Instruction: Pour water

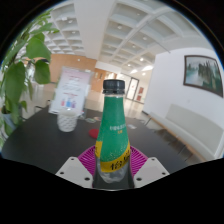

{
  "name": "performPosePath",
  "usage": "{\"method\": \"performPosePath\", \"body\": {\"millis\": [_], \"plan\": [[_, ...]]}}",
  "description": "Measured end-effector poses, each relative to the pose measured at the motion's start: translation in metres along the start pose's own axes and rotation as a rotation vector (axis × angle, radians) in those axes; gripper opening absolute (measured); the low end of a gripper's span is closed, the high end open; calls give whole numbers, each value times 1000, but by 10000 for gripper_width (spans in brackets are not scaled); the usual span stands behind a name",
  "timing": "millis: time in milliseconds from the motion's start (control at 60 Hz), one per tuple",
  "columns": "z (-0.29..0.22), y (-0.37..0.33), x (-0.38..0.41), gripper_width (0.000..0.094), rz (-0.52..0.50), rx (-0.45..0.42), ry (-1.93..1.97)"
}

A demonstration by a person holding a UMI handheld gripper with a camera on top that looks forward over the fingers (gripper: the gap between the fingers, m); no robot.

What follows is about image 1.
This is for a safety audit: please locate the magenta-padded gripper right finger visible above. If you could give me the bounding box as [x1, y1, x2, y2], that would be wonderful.
[128, 145, 170, 189]

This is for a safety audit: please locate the green drink bottle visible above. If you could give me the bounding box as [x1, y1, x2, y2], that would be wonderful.
[91, 78, 135, 190]

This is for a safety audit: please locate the long white bench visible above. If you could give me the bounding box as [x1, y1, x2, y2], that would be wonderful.
[143, 103, 224, 163]

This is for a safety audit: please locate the clear acrylic sign stand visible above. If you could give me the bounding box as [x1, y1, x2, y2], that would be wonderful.
[48, 65, 93, 116]

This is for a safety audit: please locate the green potted plant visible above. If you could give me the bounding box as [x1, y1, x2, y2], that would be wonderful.
[0, 9, 60, 148]

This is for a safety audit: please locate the group of ceiling lights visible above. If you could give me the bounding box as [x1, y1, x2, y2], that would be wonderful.
[59, 18, 154, 73]

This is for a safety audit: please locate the white lattice cup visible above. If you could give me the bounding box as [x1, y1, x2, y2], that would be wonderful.
[56, 109, 78, 133]

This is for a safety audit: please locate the framed landscape picture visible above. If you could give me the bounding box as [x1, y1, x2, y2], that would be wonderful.
[183, 54, 224, 98]

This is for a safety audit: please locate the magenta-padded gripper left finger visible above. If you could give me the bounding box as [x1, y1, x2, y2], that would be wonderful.
[55, 144, 99, 189]

